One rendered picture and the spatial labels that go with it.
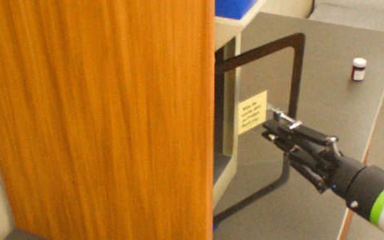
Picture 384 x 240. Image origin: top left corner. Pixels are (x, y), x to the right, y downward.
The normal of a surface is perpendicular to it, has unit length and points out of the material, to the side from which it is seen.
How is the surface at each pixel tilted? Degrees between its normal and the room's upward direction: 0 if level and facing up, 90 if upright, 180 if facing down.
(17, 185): 90
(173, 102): 90
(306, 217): 0
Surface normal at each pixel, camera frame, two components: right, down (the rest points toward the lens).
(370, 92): -0.02, -0.83
